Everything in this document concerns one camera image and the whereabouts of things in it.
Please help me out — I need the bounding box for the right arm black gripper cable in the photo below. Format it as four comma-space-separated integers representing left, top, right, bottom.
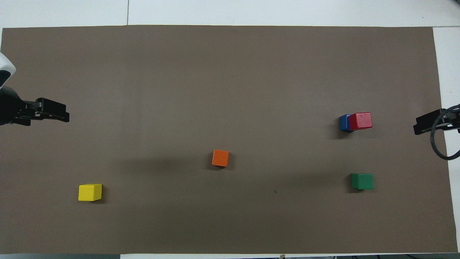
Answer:
430, 104, 460, 160

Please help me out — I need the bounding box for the brown table mat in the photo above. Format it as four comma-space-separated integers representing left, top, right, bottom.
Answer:
0, 24, 459, 255

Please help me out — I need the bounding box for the yellow cube block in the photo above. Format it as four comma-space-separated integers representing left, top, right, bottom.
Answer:
78, 183, 103, 202

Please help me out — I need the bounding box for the green cube block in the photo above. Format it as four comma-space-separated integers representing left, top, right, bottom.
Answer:
350, 173, 374, 190

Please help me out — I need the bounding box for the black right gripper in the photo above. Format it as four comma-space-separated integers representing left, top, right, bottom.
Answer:
413, 107, 460, 135

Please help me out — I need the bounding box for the red cube block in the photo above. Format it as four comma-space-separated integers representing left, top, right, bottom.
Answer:
349, 112, 373, 131

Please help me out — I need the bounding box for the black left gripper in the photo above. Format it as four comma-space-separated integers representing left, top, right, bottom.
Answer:
0, 86, 70, 126

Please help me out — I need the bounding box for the blue cube block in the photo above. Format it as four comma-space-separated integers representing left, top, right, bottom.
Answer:
339, 114, 354, 133

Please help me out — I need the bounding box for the orange cube block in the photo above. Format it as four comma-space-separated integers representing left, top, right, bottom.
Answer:
212, 150, 229, 167

